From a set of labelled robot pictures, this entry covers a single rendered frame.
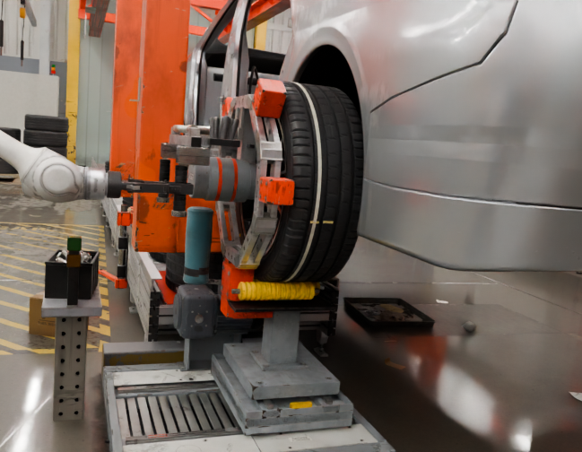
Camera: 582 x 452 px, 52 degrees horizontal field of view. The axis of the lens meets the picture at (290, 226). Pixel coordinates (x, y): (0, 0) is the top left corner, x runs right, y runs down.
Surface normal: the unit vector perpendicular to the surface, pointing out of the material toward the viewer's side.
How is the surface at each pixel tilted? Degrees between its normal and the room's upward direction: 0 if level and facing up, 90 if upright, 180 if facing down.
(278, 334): 90
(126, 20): 90
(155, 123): 90
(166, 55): 90
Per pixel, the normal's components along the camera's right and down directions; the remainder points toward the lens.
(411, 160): -0.94, -0.03
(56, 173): 0.46, 0.14
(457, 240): -0.81, 0.03
